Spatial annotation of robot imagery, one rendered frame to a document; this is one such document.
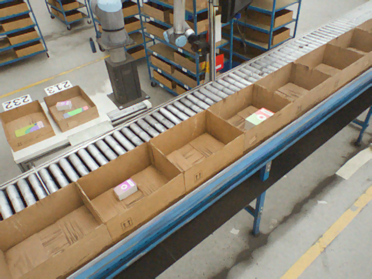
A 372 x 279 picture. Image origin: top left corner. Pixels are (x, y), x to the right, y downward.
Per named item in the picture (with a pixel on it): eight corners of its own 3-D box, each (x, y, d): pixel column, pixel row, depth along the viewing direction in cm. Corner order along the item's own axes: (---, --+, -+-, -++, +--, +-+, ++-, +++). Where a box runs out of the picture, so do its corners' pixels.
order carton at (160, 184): (152, 163, 163) (147, 140, 151) (186, 196, 145) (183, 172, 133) (85, 203, 146) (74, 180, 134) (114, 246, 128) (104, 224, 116)
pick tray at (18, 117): (43, 110, 233) (38, 99, 226) (56, 135, 208) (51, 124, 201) (4, 124, 222) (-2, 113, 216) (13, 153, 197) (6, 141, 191)
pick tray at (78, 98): (81, 95, 245) (78, 84, 238) (100, 117, 220) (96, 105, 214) (47, 108, 234) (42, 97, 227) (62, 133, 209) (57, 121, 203)
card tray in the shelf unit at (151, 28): (146, 31, 339) (145, 22, 333) (167, 22, 353) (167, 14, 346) (168, 40, 315) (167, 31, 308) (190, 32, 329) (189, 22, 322)
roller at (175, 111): (170, 107, 232) (170, 102, 229) (217, 140, 200) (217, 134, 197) (165, 110, 230) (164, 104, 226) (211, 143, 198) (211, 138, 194)
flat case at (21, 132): (14, 132, 208) (13, 131, 207) (42, 122, 215) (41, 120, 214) (18, 143, 199) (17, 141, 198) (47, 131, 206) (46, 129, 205)
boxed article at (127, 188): (114, 194, 148) (112, 188, 145) (132, 183, 152) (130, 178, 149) (120, 201, 144) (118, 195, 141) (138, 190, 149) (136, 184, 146)
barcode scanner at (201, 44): (191, 54, 232) (192, 40, 225) (203, 51, 238) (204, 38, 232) (197, 57, 227) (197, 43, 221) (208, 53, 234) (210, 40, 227)
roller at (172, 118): (163, 110, 229) (163, 105, 226) (209, 145, 197) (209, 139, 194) (158, 113, 227) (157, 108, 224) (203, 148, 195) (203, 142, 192)
